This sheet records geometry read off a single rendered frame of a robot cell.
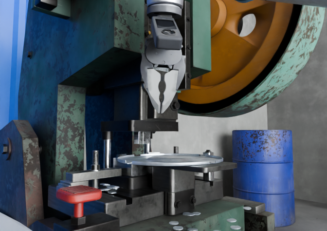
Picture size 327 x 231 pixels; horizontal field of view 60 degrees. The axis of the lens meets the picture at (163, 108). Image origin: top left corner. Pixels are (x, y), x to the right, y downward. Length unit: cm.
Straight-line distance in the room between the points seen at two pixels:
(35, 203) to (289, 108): 363
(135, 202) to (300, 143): 355
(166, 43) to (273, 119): 381
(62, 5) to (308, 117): 356
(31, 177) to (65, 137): 15
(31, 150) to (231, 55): 78
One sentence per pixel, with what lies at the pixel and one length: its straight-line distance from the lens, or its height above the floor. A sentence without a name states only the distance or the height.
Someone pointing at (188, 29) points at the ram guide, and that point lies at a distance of 93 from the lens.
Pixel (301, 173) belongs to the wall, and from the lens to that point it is 415.
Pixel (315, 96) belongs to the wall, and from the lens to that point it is 408.
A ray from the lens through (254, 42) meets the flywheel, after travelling 110.
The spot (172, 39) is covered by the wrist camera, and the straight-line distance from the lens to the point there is 50.
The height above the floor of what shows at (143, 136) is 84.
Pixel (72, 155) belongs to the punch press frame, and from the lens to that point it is 96.
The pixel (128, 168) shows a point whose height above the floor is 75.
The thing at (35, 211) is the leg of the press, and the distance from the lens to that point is 97.
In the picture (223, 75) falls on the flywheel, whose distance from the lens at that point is 114.
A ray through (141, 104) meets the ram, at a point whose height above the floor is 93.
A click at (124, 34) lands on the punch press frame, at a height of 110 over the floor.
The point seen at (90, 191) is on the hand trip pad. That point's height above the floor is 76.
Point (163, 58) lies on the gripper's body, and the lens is 57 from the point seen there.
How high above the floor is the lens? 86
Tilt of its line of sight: 5 degrees up
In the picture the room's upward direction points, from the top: straight up
